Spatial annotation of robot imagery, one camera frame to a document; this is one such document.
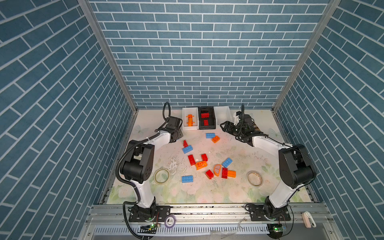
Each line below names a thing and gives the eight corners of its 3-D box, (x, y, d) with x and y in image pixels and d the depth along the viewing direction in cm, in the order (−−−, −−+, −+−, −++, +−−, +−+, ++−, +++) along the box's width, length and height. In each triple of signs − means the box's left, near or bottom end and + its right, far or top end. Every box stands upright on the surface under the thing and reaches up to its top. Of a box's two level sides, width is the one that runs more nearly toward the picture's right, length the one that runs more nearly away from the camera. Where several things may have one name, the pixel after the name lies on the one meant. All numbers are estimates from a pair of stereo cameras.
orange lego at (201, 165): (197, 170, 90) (197, 169, 88) (194, 164, 92) (194, 163, 91) (207, 166, 91) (207, 165, 90) (205, 160, 94) (205, 159, 92)
